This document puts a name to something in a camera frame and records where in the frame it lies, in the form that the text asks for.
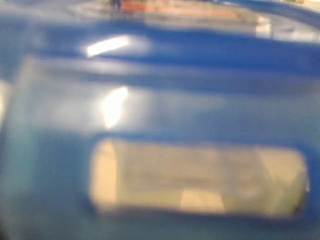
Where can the blue plastic container lid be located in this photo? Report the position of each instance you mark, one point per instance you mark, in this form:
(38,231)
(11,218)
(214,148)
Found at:
(223,72)

